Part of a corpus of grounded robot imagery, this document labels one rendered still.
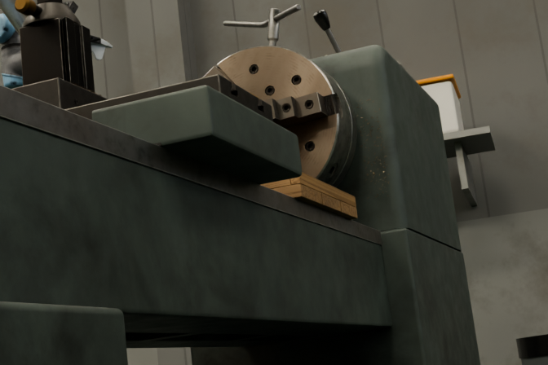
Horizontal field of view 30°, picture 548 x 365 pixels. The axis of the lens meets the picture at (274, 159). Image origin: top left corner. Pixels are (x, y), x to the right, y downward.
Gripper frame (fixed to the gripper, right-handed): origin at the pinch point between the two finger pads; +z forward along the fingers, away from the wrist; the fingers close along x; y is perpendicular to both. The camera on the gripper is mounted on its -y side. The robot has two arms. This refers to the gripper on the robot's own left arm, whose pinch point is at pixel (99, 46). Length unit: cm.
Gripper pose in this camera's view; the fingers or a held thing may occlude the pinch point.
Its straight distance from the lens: 292.5
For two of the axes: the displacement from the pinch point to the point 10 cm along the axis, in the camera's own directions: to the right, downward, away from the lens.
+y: 0.1, 9.9, -1.4
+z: 5.9, 1.1, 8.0
